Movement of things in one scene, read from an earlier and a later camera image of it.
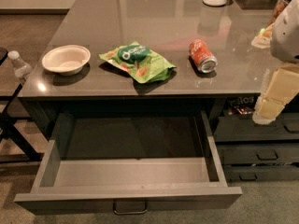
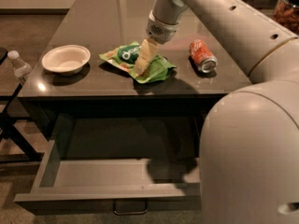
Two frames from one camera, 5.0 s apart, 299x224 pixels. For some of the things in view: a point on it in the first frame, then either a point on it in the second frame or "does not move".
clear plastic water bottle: x=21 y=68 does not move
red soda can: x=202 y=57 does not move
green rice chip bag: x=139 y=63 does not move
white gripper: x=287 y=36 → x=161 y=30
